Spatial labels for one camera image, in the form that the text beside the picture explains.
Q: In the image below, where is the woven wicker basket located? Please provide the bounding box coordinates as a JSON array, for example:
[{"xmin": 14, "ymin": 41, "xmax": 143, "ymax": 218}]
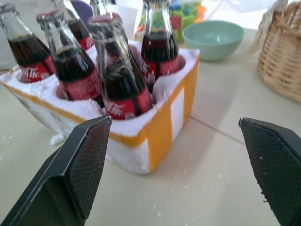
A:
[{"xmin": 252, "ymin": 0, "xmax": 301, "ymax": 104}]

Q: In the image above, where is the pale green bowl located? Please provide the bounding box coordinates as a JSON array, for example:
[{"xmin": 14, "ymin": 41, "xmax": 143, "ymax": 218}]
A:
[{"xmin": 182, "ymin": 20, "xmax": 245, "ymax": 62}]

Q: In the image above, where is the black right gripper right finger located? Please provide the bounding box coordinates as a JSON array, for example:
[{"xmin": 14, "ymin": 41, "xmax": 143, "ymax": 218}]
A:
[{"xmin": 238, "ymin": 117, "xmax": 301, "ymax": 226}]

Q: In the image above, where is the bag of colourful blocks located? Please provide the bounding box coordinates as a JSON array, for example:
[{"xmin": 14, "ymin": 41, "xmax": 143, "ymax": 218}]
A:
[{"xmin": 133, "ymin": 0, "xmax": 207, "ymax": 43}]

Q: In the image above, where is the glass cola bottle red label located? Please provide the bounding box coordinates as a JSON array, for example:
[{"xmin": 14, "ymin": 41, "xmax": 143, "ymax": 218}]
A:
[
  {"xmin": 90, "ymin": 0, "xmax": 114, "ymax": 19},
  {"xmin": 52, "ymin": 0, "xmax": 94, "ymax": 51},
  {"xmin": 140, "ymin": 0, "xmax": 181, "ymax": 93},
  {"xmin": 0, "ymin": 3, "xmax": 55, "ymax": 83},
  {"xmin": 36, "ymin": 9, "xmax": 103, "ymax": 101},
  {"xmin": 88, "ymin": 17, "xmax": 153, "ymax": 120}
]

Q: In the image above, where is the white foam crate yellow tape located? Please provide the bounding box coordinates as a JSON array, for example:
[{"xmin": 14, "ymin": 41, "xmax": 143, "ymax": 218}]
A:
[{"xmin": 0, "ymin": 40, "xmax": 201, "ymax": 175}]

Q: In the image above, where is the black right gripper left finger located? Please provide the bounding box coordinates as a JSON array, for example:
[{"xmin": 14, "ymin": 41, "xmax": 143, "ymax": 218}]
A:
[{"xmin": 0, "ymin": 115, "xmax": 112, "ymax": 226}]

